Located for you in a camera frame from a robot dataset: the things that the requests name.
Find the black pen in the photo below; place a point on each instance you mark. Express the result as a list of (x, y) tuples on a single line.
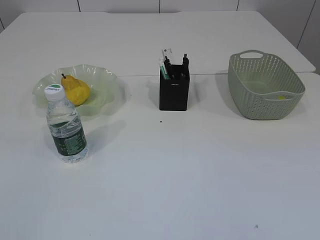
[(185, 61), (180, 75), (167, 65)]

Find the green plastic woven basket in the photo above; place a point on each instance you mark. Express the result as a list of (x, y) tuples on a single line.
[(256, 82)]

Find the teal eraser pen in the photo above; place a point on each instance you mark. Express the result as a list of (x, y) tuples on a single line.
[(163, 69)]

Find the clear plastic water bottle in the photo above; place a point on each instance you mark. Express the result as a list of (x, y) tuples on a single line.
[(65, 125)]

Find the black square pen holder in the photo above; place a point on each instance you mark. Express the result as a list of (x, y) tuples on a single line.
[(173, 94)]

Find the yellow pear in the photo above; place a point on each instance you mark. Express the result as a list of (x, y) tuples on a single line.
[(75, 89)]

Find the green wavy glass plate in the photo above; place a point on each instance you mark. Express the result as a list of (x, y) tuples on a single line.
[(102, 82)]

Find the clear plastic ruler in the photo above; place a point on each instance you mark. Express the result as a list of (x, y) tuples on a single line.
[(167, 53)]

